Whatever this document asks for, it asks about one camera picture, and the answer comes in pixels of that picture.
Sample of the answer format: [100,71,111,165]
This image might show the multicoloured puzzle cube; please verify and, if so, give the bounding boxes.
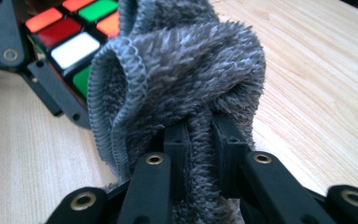
[24,0,121,105]

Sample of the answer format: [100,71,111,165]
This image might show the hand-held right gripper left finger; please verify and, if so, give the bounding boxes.
[117,120,190,224]

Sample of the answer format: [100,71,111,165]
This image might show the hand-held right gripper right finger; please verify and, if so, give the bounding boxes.
[212,115,337,224]

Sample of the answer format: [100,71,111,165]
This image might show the grey fluffy cloth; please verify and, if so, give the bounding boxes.
[87,0,267,224]

